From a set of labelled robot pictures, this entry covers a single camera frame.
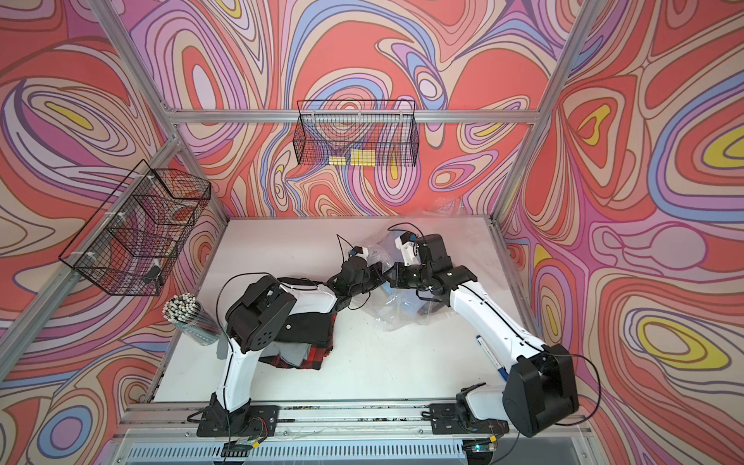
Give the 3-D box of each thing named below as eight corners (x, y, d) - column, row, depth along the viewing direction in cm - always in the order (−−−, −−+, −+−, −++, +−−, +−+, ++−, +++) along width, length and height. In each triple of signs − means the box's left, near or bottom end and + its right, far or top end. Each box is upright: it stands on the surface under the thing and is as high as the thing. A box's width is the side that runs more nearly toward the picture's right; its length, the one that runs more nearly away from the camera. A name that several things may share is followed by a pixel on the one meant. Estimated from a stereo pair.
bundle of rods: (192, 345, 88) (157, 318, 74) (202, 322, 93) (170, 293, 79) (217, 345, 88) (186, 318, 74) (225, 322, 93) (198, 293, 79)
